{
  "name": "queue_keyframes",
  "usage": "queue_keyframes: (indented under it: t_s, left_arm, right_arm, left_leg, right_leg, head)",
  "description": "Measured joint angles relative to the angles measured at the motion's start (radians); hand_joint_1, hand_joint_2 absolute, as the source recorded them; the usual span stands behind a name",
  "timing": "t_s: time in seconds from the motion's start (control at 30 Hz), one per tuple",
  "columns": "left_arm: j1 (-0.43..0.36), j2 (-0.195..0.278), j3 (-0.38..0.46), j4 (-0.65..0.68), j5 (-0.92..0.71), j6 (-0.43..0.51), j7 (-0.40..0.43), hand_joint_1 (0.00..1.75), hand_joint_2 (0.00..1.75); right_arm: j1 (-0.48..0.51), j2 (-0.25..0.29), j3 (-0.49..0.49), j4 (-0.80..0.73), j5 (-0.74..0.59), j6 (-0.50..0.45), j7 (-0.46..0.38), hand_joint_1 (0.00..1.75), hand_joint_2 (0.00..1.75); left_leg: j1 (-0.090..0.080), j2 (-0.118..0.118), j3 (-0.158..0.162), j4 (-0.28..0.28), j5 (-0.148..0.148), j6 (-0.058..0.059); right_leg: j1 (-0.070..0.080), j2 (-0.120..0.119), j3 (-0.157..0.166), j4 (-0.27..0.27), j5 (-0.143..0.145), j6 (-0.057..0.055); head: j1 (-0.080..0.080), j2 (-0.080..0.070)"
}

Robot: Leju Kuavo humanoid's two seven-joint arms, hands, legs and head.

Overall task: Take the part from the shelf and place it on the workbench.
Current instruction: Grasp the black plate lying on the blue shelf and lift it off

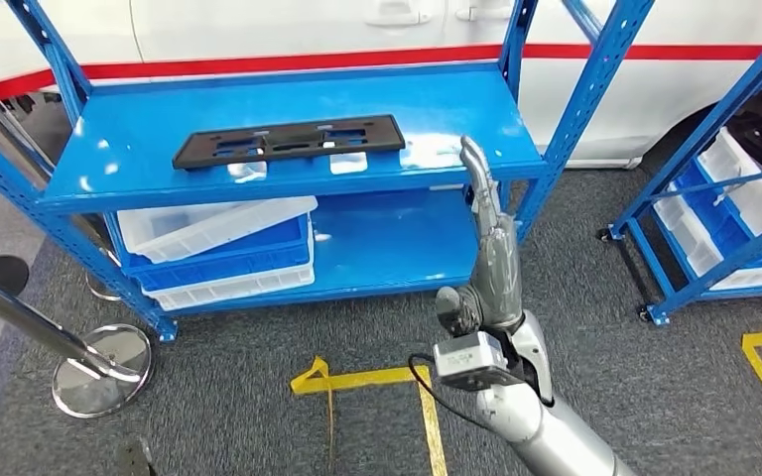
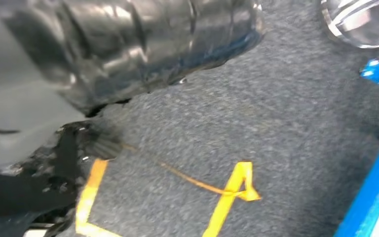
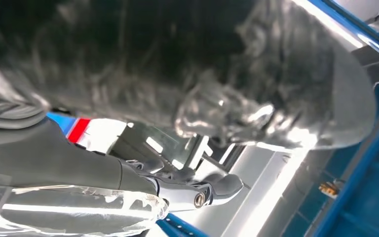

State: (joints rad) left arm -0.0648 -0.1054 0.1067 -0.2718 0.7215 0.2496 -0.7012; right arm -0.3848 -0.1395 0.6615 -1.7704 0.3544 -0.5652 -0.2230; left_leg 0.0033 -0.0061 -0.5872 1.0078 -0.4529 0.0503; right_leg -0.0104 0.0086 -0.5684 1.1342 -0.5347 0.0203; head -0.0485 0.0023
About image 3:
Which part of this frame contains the blue metal shelf unit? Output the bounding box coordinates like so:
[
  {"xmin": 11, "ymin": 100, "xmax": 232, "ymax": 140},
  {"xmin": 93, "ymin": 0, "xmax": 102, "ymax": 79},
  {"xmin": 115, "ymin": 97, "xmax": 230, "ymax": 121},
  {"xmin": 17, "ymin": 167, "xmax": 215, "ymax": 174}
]
[{"xmin": 47, "ymin": 0, "xmax": 379, "ymax": 237}]

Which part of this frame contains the white car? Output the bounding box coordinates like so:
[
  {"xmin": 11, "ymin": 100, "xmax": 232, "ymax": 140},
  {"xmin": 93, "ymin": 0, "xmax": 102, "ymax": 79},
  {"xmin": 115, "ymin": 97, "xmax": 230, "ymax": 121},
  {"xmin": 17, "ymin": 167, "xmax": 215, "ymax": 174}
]
[{"xmin": 78, "ymin": 118, "xmax": 311, "ymax": 237}]

